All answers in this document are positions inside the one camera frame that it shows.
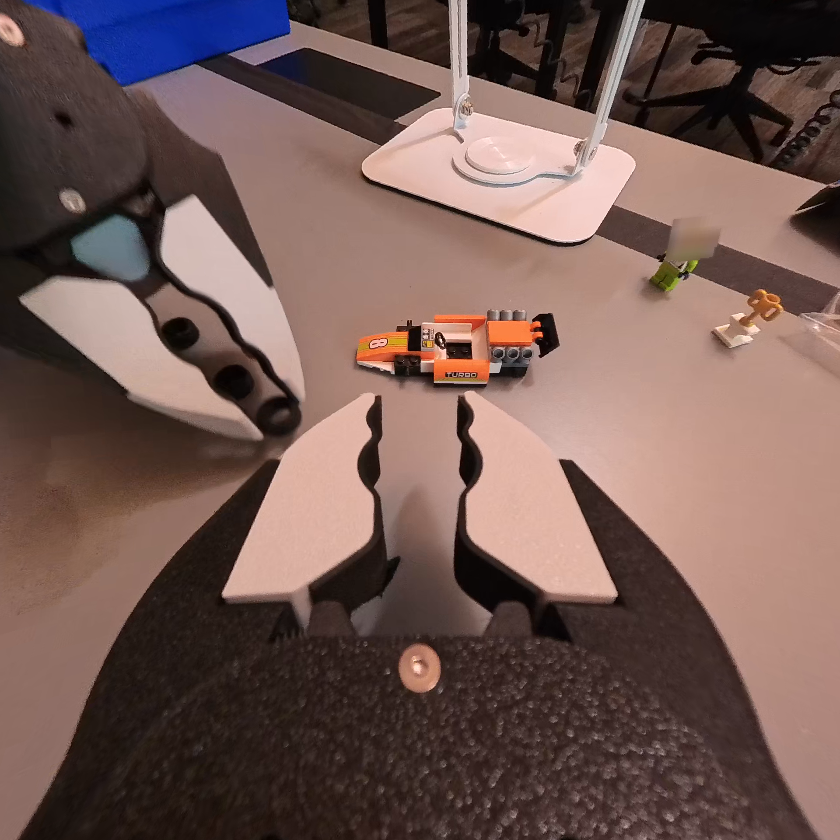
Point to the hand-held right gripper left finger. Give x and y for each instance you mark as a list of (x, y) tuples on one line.
[(309, 519)]

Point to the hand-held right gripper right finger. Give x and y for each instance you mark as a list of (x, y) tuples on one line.
[(538, 519)]

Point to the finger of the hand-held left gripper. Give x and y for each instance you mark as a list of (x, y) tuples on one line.
[(230, 282), (118, 341)]

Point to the orange white lego car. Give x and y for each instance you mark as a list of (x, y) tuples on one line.
[(453, 352)]

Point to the green lego minifigure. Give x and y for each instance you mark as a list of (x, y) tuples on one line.
[(672, 276)]

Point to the gold lego trophy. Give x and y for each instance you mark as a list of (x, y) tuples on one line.
[(751, 318)]

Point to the blue storage bin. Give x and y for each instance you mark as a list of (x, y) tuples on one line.
[(171, 33)]

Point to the clear plastic bag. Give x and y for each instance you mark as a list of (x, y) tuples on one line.
[(817, 335)]

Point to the black office chair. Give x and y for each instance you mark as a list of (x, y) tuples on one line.
[(715, 66)]

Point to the white base plate with lever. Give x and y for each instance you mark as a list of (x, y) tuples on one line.
[(499, 171)]

